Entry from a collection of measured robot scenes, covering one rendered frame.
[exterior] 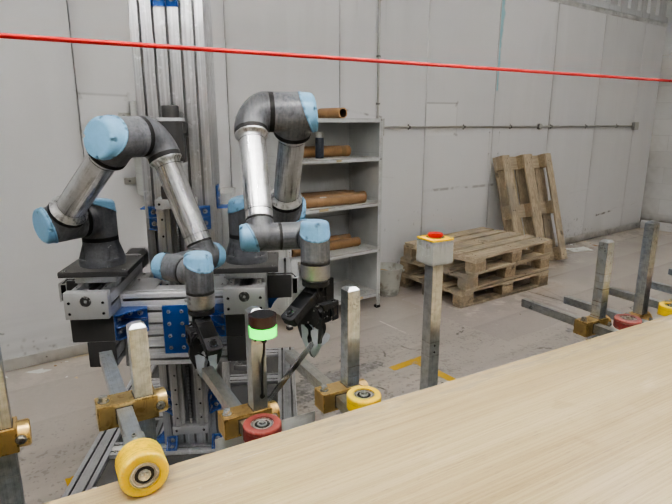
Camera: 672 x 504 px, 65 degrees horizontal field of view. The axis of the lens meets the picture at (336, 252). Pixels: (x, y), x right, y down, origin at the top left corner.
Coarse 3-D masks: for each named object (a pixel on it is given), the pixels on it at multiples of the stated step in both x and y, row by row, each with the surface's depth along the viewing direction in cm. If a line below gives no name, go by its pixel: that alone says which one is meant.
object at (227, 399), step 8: (208, 368) 145; (208, 376) 140; (216, 376) 140; (208, 384) 141; (216, 384) 136; (224, 384) 136; (216, 392) 134; (224, 392) 132; (232, 392) 132; (224, 400) 128; (232, 400) 128; (224, 408) 129; (240, 424) 119; (240, 432) 120
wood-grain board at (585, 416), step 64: (448, 384) 128; (512, 384) 128; (576, 384) 128; (640, 384) 128; (256, 448) 103; (320, 448) 103; (384, 448) 103; (448, 448) 103; (512, 448) 103; (576, 448) 103; (640, 448) 103
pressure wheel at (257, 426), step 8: (256, 416) 113; (264, 416) 113; (272, 416) 113; (248, 424) 110; (256, 424) 110; (264, 424) 110; (272, 424) 110; (280, 424) 110; (248, 432) 107; (256, 432) 107; (264, 432) 107; (272, 432) 107; (248, 440) 108
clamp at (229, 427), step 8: (272, 400) 127; (232, 408) 123; (240, 408) 123; (248, 408) 123; (264, 408) 123; (272, 408) 124; (224, 416) 119; (232, 416) 119; (240, 416) 119; (248, 416) 120; (224, 424) 118; (232, 424) 119; (224, 432) 118; (232, 432) 119
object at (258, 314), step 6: (252, 312) 115; (258, 312) 115; (264, 312) 115; (270, 312) 115; (258, 318) 112; (264, 318) 112; (252, 342) 117; (258, 342) 118; (264, 342) 115; (264, 348) 115; (264, 354) 116; (264, 396) 122
